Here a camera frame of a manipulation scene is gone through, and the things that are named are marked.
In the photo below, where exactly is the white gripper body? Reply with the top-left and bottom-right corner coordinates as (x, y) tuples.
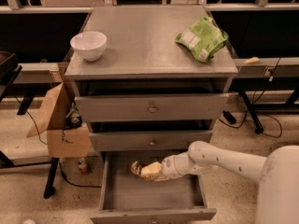
(162, 155), (181, 179)

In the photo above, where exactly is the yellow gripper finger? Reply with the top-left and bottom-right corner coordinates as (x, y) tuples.
(141, 161), (162, 176)
(147, 175), (169, 182)

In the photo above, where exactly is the orange soda can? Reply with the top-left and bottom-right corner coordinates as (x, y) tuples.
(131, 161), (147, 180)

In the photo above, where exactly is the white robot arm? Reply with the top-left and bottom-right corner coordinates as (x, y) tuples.
(137, 141), (299, 224)

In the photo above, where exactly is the grey middle drawer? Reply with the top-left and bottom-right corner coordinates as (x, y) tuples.
(90, 131), (212, 151)

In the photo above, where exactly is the grey open bottom drawer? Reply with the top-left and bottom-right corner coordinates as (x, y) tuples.
(90, 150), (216, 224)

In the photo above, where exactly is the grey top drawer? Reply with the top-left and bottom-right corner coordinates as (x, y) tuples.
(75, 93), (228, 122)

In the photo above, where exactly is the small can on floor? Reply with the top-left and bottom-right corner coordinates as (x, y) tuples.
(78, 158), (91, 174)

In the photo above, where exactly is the grey drawer cabinet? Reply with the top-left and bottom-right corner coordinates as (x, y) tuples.
(64, 5), (239, 161)

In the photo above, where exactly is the black power adapter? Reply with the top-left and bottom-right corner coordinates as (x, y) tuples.
(222, 110), (236, 124)

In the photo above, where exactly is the brown cardboard box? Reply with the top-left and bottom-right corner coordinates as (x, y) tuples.
(27, 63), (92, 158)

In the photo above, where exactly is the black stand leg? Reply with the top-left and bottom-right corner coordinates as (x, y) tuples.
(238, 91), (263, 134)

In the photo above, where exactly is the black table leg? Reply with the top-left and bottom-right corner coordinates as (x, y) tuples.
(43, 158), (59, 199)

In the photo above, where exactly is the green snack bag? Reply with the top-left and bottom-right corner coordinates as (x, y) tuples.
(175, 17), (229, 63)

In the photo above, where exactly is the yellow foam piece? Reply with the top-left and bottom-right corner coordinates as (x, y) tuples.
(244, 57), (259, 64)

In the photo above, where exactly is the white ceramic bowl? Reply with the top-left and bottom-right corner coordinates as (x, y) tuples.
(70, 31), (107, 61)

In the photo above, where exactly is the black floor cable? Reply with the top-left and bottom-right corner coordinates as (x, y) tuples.
(219, 58), (283, 139)

